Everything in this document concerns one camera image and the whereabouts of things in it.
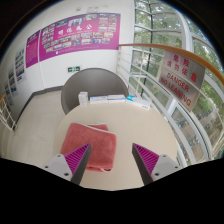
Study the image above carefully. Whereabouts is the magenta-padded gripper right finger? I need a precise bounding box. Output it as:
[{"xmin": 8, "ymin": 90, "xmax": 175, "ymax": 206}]
[{"xmin": 131, "ymin": 143, "xmax": 183, "ymax": 186}]

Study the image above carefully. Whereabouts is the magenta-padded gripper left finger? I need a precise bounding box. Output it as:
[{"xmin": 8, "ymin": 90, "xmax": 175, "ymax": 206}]
[{"xmin": 43, "ymin": 143, "xmax": 92, "ymax": 186}]

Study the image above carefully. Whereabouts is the pink towel with white trim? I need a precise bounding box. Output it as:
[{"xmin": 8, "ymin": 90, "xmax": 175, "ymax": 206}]
[{"xmin": 59, "ymin": 122, "xmax": 118, "ymax": 173}]

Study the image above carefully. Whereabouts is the white box with teal end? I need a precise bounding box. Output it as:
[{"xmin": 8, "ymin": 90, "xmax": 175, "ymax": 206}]
[{"xmin": 125, "ymin": 95, "xmax": 152, "ymax": 111}]

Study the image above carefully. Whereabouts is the small upright white box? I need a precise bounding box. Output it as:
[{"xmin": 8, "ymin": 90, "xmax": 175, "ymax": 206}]
[{"xmin": 77, "ymin": 91, "xmax": 89, "ymax": 106}]

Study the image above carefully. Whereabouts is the flat white box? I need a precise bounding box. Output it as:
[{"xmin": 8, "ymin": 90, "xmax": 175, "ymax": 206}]
[
  {"xmin": 107, "ymin": 94, "xmax": 127, "ymax": 104},
  {"xmin": 89, "ymin": 95, "xmax": 109, "ymax": 105}
]

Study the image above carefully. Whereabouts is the grey round-backed chair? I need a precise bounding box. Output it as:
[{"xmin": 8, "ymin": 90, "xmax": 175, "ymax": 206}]
[{"xmin": 60, "ymin": 67, "xmax": 130, "ymax": 116}]

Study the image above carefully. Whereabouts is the white stair railing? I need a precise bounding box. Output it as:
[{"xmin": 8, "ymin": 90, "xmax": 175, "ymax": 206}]
[{"xmin": 0, "ymin": 94, "xmax": 18, "ymax": 134}]

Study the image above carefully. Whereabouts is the red-lettered warning sign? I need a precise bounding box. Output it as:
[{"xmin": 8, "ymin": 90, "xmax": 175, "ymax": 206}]
[{"xmin": 158, "ymin": 50, "xmax": 206, "ymax": 113}]

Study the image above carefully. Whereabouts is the green exit sign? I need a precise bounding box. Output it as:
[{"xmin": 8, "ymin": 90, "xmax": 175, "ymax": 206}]
[{"xmin": 67, "ymin": 65, "xmax": 81, "ymax": 73}]

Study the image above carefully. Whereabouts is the white photo poster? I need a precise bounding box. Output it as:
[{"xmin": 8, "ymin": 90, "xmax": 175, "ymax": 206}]
[
  {"xmin": 6, "ymin": 66, "xmax": 18, "ymax": 98},
  {"xmin": 14, "ymin": 48, "xmax": 28, "ymax": 84}
]

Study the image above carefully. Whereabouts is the narrow magenta text poster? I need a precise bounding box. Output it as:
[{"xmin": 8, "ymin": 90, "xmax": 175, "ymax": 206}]
[{"xmin": 25, "ymin": 29, "xmax": 41, "ymax": 69}]

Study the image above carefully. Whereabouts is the large magenta photo poster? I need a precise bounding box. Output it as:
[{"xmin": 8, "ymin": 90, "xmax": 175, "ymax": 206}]
[{"xmin": 38, "ymin": 12, "xmax": 122, "ymax": 63}]

